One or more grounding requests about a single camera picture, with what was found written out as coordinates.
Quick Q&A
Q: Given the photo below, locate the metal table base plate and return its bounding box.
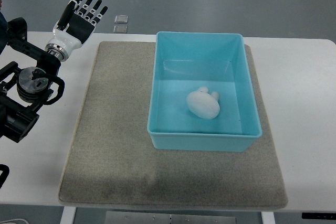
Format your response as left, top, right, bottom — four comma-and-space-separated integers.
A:
104, 211, 237, 224

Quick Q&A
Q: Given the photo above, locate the person in dark clothes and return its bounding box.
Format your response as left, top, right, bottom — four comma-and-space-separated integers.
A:
0, 13, 8, 53

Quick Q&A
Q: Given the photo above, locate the blue plastic box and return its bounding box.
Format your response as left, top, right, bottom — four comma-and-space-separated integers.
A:
147, 31, 263, 152

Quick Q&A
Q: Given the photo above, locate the black table control panel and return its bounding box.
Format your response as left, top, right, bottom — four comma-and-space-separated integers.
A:
301, 212, 335, 220

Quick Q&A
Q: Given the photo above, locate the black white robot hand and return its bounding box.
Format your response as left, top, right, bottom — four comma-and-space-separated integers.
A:
45, 0, 108, 62

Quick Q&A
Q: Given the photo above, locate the black object at left edge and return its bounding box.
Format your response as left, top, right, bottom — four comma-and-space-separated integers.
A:
0, 164, 10, 188

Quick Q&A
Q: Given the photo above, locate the white cable on floor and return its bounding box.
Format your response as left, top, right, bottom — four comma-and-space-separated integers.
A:
0, 218, 29, 224

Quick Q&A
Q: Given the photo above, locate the upper metal floor plate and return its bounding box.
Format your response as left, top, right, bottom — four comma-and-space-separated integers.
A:
114, 15, 129, 24

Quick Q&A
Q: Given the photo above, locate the metal floor plate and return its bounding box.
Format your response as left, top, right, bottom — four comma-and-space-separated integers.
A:
113, 25, 128, 34
114, 15, 129, 24

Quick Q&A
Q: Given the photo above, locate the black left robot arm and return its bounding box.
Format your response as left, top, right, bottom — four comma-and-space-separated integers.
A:
1, 17, 65, 143

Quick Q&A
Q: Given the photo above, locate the white rabbit toy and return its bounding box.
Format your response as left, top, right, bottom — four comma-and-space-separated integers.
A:
186, 87, 220, 120

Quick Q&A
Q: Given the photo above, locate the lower metal floor plate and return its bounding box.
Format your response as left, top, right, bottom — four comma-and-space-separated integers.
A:
113, 25, 128, 34

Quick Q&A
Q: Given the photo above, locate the grey felt mat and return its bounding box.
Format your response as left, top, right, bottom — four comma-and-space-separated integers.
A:
58, 41, 288, 210

